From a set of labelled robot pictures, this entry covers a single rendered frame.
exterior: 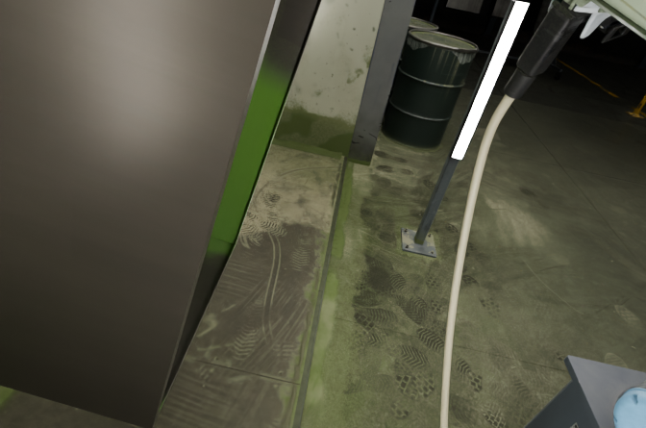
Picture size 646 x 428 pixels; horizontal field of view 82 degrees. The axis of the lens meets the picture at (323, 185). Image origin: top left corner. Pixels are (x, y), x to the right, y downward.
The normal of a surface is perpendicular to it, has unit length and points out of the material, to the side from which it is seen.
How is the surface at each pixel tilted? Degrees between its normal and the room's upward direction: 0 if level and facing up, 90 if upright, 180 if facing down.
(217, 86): 90
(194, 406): 0
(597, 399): 0
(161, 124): 90
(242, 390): 0
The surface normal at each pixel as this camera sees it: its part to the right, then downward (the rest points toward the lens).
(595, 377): 0.17, -0.82
